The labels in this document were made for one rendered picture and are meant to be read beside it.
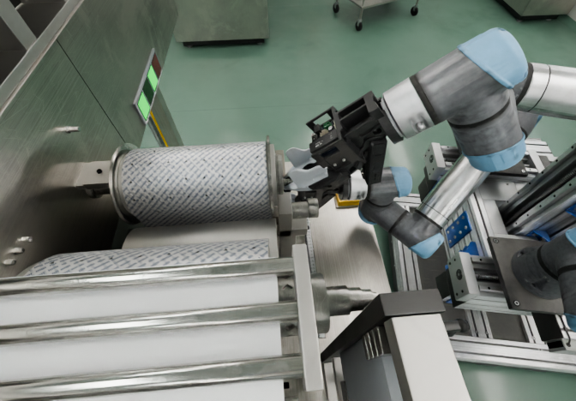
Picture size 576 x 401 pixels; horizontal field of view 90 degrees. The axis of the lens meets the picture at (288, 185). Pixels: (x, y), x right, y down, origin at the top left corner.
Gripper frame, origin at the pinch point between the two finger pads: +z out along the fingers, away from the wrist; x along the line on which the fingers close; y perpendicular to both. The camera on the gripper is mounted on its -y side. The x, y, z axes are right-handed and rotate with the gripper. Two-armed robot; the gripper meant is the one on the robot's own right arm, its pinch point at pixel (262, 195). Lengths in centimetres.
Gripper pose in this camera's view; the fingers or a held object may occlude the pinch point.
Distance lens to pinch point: 70.8
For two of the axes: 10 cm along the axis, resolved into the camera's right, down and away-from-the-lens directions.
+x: 0.8, 8.2, -5.7
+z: -10.0, 0.7, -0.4
